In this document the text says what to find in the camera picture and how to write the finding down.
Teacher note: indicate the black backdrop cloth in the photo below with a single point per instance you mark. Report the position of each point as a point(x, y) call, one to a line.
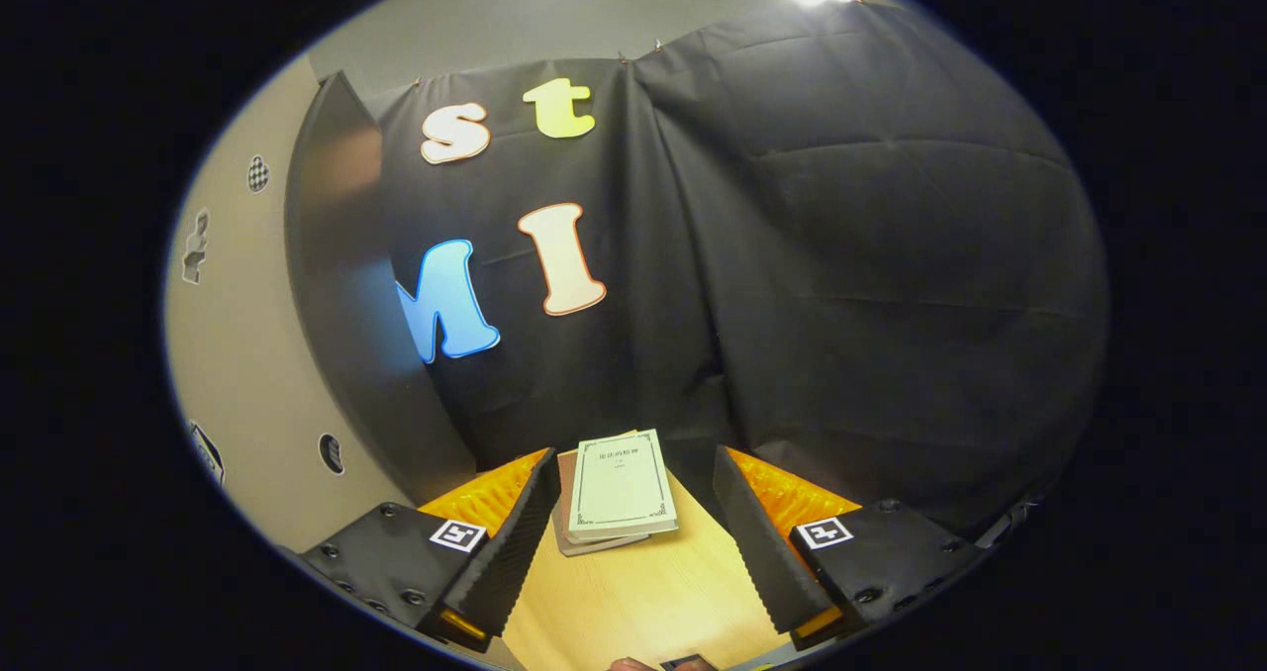
point(841, 255)

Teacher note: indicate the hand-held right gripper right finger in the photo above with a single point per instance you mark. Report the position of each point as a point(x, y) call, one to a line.
point(762, 552)

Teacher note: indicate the pale green booklet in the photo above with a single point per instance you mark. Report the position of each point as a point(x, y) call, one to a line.
point(622, 488)

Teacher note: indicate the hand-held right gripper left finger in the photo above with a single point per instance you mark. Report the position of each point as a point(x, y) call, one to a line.
point(520, 542)

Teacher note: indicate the dark grey cabinet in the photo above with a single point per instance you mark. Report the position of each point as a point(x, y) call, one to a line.
point(341, 255)

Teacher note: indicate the brown book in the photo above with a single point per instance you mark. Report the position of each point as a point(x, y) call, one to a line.
point(566, 542)

